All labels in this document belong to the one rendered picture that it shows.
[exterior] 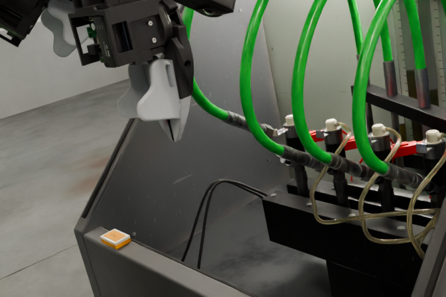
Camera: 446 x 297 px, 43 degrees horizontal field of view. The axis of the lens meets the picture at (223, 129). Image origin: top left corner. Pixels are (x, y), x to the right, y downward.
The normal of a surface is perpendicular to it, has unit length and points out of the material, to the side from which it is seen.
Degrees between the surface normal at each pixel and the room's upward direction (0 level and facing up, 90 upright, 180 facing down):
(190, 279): 0
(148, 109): 93
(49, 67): 90
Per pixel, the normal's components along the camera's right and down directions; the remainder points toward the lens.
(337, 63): -0.73, 0.34
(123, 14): 0.66, 0.10
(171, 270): -0.20, -0.93
